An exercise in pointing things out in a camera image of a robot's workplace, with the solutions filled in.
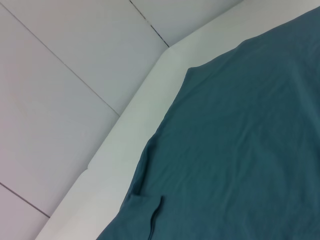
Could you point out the teal blue t-shirt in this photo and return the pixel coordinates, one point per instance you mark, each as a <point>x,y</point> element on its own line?
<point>225,137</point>

